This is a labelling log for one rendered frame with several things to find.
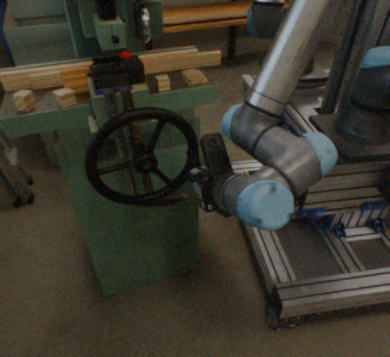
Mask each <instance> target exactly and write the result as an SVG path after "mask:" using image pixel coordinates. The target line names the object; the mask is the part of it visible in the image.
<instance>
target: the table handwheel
mask: <svg viewBox="0 0 390 357"><path fill-rule="evenodd" d="M145 119H156V120H158V124H157V126H156V129H155V130H154V132H153V134H152V136H151V139H150V141H149V143H148V145H147V146H145V142H144V139H143V137H142V136H141V137H142V139H143V140H142V142H140V143H137V144H135V143H133V140H132V135H128V139H129V140H130V143H131V147H132V150H133V153H132V155H131V160H129V161H126V162H123V163H120V164H117V165H111V166H107V167H104V168H100V169H98V154H99V152H100V147H101V146H102V144H103V143H104V141H105V140H106V139H107V138H108V137H109V136H110V135H111V134H112V133H113V132H115V131H117V130H118V129H120V128H121V127H122V126H124V125H127V124H129V123H132V122H135V121H139V120H145ZM166 122H167V123H169V124H171V125H173V126H175V127H176V128H179V129H180V130H181V131H182V133H183V134H184V135H185V138H186V141H187V144H188V150H190V149H191V150H193V151H194V152H195V154H196V155H197V156H198V140H197V137H196V134H195V131H194V129H193V128H192V127H191V125H190V124H189V123H188V122H187V121H186V120H185V119H184V118H182V117H181V116H179V115H178V114H177V113H175V112H173V111H169V110H167V109H165V108H160V107H153V106H148V107H138V108H133V109H130V110H127V111H123V112H121V113H119V114H118V115H116V116H114V117H113V118H111V119H109V120H108V121H106V122H105V123H104V124H103V125H101V127H100V128H99V129H98V131H97V132H95V134H94V135H93V137H92V138H91V141H90V143H89V144H88V146H87V149H86V152H85V155H84V169H85V174H86V177H87V178H88V179H89V181H90V183H91V185H92V187H93V188H94V189H95V190H96V191H97V192H98V193H99V194H101V196H102V197H104V198H105V199H108V200H110V201H114V202H117V203H120V204H125V205H143V204H148V203H154V202H157V201H159V200H161V199H165V198H167V197H168V196H169V195H171V194H173V193H174V192H175V191H176V190H177V189H179V188H180V187H181V186H182V185H183V184H184V183H185V182H186V181H187V179H188V172H190V171H191V170H193V169H194V168H195V166H192V164H191V162H190V160H189V159H188V158H187V160H186V163H185V167H184V168H183V170H182V172H181V173H180V174H179V175H178V176H177V177H176V178H175V179H174V180H173V181H171V180H170V179H168V178H167V177H166V176H165V175H164V174H163V173H162V172H161V171H160V170H159V169H158V159H157V157H156V155H155V153H154V151H153V149H154V147H155V145H156V143H157V141H158V137H159V135H160V133H161V131H162V130H163V128H164V126H165V123H166ZM131 167H135V170H136V171H137V172H138V173H140V174H143V175H146V174H150V173H152V172H153V173H154V174H155V175H157V176H158V177H159V178H160V179H162V180H163V181H164V182H165V183H166V184H167V186H165V187H163V188H161V189H159V190H157V191H155V192H151V193H147V194H143V195H127V194H123V193H120V192H116V191H114V190H112V189H111V188H110V187H109V186H107V185H106V184H105V183H104V182H103V180H102V179H101V178H100V176H101V175H104V174H107V173H111V172H116V171H120V170H123V169H127V168H131Z"/></svg>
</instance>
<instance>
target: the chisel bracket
mask: <svg viewBox="0 0 390 357"><path fill-rule="evenodd" d="M93 18H94V27H95V32H96V36H97V40H98V42H99V44H100V46H101V48H102V50H103V51H115V50H119V49H126V48H127V43H126V42H127V37H126V36H125V26H124V23H123V21H122V20H121V19H120V17H118V15H117V17H116V18H113V19H100V18H98V14H94V15H93ZM111 35H114V36H117V37H118V38H119V43H118V44H114V43H113V42H112V41H111Z"/></svg>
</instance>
